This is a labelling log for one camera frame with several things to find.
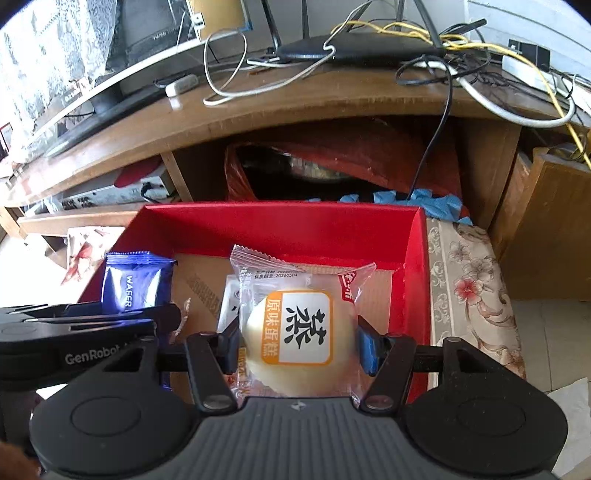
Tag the white tissue paper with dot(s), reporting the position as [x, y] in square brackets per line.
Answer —
[572, 415]

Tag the yellow board white frame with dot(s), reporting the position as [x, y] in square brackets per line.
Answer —
[217, 14]

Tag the blue crumpled plastic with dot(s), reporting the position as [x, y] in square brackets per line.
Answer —
[438, 203]

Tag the white lace cloth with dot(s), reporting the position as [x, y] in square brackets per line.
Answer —
[46, 55]

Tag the wooden TV cabinet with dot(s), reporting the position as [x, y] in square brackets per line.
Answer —
[277, 115]

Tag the black television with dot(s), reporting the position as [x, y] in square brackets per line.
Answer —
[147, 41]

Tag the black router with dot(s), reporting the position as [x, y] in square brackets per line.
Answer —
[369, 48]

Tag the white slatted panel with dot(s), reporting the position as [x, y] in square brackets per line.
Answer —
[521, 18]

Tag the white power strip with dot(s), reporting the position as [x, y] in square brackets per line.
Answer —
[531, 76]

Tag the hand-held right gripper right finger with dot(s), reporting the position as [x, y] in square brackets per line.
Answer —
[369, 348]

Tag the silver media player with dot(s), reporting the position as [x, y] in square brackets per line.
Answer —
[97, 196]

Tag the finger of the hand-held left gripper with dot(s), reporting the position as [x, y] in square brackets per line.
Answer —
[138, 316]

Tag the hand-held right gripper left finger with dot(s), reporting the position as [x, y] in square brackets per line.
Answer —
[230, 353]

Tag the clear packet yellow cake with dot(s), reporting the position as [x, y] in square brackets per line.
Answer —
[295, 332]

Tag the blue wafer packet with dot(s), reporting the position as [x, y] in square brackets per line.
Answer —
[138, 281]

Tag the red flat pad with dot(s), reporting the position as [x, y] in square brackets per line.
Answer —
[136, 175]

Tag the red plastic bag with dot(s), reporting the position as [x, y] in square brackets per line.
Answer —
[406, 157]

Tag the cardboard box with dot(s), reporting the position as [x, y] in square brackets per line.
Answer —
[545, 221]

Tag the red box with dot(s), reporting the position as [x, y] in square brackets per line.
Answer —
[323, 230]

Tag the white snack packet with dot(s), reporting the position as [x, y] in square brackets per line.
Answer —
[229, 300]

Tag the black power adapter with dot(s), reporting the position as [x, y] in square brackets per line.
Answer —
[531, 53]

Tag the small white adapter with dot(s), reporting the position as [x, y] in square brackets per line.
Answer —
[181, 86]

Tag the floral cloth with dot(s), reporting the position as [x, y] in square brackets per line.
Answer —
[466, 277]

